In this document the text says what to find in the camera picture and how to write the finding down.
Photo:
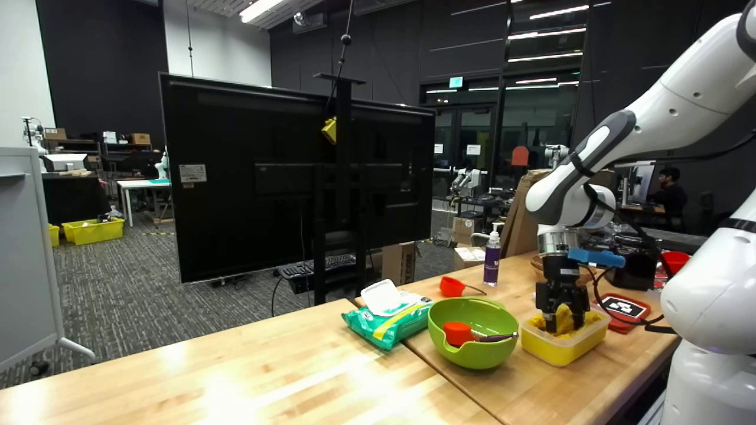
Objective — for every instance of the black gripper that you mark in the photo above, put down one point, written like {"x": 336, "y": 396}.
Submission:
{"x": 564, "y": 284}

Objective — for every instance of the yellow knitted item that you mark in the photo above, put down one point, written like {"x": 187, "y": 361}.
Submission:
{"x": 564, "y": 322}

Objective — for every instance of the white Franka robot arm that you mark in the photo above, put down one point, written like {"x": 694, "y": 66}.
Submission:
{"x": 694, "y": 94}

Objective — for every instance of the clear plastic lunch box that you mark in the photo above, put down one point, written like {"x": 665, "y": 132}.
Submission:
{"x": 564, "y": 349}

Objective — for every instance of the large cardboard box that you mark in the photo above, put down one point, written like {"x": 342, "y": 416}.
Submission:
{"x": 521, "y": 220}

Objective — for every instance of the small cardboard box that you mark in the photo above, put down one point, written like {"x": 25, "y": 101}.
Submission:
{"x": 399, "y": 262}

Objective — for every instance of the red lid with marker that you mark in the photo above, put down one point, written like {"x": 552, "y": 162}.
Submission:
{"x": 626, "y": 306}

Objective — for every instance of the purple pump bottle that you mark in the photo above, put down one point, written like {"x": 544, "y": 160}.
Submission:
{"x": 492, "y": 262}

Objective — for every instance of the green plastic bowl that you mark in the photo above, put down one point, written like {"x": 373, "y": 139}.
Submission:
{"x": 473, "y": 354}

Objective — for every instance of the red measuring scoop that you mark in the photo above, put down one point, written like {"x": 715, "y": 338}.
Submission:
{"x": 460, "y": 332}

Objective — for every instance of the red measuring cup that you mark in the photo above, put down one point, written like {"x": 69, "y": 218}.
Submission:
{"x": 451, "y": 285}

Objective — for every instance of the red lidded jar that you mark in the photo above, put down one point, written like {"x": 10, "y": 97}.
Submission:
{"x": 677, "y": 262}

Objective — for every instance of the seated person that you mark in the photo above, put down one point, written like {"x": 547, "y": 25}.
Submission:
{"x": 670, "y": 195}

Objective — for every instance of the green wet wipes pack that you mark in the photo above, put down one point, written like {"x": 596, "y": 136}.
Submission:
{"x": 378, "y": 322}

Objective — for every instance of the black monitor stand pole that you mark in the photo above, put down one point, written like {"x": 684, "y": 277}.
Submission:
{"x": 344, "y": 220}

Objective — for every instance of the large black monitor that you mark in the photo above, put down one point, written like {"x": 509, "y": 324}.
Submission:
{"x": 238, "y": 195}

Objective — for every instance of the yellow storage bin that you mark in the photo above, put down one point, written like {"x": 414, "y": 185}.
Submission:
{"x": 93, "y": 230}

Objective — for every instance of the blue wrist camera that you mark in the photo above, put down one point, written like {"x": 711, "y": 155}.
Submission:
{"x": 599, "y": 257}

